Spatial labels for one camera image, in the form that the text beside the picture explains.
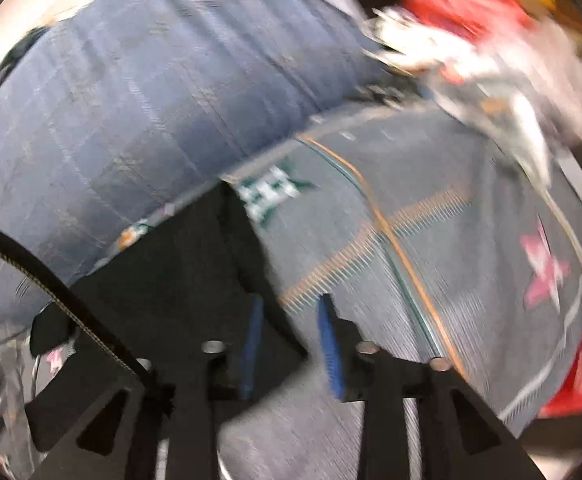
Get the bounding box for black pants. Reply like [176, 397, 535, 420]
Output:
[29, 180, 309, 391]

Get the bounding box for grey patterned bed sheet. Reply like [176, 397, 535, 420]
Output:
[0, 98, 582, 480]

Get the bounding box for blue plaid pillow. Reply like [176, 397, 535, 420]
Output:
[0, 0, 378, 283]

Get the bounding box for red and white clothes pile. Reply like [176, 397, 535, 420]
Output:
[367, 0, 582, 188]

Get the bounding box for black toothed belt strap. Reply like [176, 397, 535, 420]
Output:
[0, 218, 159, 386]

